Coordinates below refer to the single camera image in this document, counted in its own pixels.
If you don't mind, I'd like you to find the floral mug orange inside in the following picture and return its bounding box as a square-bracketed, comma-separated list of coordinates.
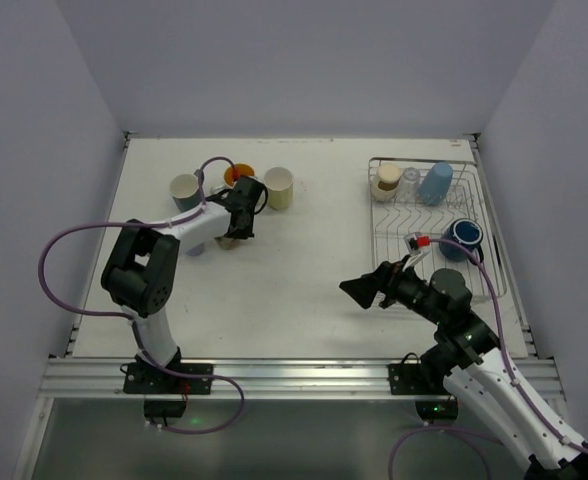
[210, 163, 255, 194]

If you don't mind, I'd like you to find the pale yellow mug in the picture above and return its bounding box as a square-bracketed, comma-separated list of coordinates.
[263, 167, 294, 211]

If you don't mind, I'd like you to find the grey teal mug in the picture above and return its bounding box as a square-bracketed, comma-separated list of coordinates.
[169, 174, 200, 212]

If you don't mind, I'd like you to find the lavender plastic cup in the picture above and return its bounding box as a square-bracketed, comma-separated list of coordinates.
[187, 243, 205, 257]

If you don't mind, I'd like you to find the dark blue mug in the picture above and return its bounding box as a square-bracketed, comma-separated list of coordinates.
[438, 218, 484, 263]

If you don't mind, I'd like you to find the cream tumbler brown band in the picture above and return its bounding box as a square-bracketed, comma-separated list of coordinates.
[370, 163, 401, 202]

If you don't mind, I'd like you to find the beige speckled cup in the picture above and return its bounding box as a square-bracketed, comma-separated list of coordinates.
[216, 237, 240, 250]

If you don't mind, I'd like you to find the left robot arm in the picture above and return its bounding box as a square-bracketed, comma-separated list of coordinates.
[101, 176, 268, 369]

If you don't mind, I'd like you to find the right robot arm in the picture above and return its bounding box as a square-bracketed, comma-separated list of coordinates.
[339, 261, 588, 479]

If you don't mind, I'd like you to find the clear glass cup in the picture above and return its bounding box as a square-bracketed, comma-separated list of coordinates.
[397, 167, 421, 203]

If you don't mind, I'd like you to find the light blue plastic cup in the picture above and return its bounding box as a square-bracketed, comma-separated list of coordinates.
[417, 162, 453, 206]

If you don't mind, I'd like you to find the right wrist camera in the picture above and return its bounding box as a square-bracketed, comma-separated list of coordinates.
[403, 232, 431, 268]

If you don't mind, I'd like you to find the wire dish rack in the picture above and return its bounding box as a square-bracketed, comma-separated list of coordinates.
[368, 157, 509, 302]

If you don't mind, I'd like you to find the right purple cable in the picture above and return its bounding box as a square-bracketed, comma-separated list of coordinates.
[391, 233, 588, 480]

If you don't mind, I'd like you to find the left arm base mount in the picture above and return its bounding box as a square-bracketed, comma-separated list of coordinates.
[120, 353, 214, 426]

